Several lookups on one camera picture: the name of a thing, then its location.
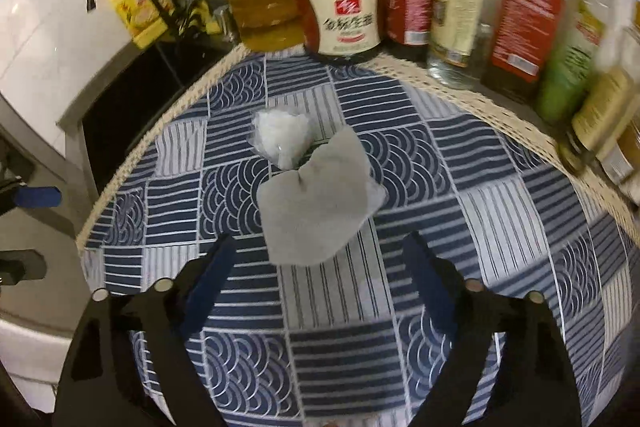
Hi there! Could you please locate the clear plastic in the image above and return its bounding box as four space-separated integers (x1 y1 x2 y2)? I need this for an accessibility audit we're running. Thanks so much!
251 106 314 171

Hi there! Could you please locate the brown jar white label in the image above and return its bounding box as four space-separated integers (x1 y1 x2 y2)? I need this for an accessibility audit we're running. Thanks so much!
595 132 640 188

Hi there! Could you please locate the dark bottle red label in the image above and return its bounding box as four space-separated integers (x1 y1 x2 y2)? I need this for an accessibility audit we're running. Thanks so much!
481 0 569 106

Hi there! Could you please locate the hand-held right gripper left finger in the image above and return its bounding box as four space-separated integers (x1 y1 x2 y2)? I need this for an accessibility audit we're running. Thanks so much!
52 234 239 427

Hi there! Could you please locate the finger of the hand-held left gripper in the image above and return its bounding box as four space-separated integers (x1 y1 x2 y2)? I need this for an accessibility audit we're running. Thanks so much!
0 184 63 214
0 248 49 286

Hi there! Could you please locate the blue white patterned mat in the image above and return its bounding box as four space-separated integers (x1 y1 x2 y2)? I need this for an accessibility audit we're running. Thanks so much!
75 42 640 427

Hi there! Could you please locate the black yellow cloth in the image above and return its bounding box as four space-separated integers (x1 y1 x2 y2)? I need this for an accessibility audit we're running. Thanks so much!
171 0 227 38

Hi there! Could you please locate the dark sink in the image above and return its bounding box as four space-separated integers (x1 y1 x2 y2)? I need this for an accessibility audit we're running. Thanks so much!
56 32 237 198

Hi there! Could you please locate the bottle with cream label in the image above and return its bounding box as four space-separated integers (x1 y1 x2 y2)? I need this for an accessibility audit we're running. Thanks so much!
564 57 640 178

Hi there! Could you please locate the yellow box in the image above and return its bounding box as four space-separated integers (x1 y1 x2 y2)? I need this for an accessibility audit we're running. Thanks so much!
96 0 174 51

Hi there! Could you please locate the green bottle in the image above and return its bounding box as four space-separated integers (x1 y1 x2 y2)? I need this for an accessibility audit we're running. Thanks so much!
534 0 617 126

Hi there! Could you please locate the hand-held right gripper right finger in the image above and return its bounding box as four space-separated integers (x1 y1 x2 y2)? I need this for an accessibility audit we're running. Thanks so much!
401 231 584 427

